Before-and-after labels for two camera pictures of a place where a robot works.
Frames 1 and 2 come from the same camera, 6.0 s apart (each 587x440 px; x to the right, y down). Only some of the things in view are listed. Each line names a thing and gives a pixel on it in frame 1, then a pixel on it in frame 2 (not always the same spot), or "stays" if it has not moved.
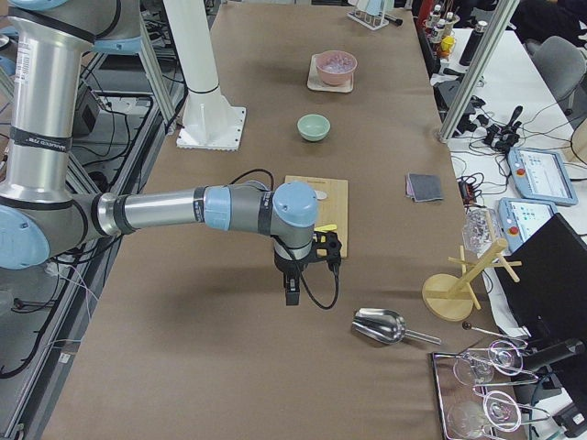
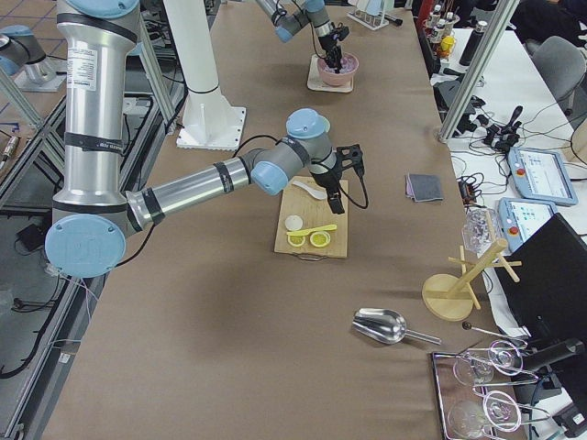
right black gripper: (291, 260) -> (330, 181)
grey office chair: (562, 65) stays
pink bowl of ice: (336, 67) stays
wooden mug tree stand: (451, 296) stays
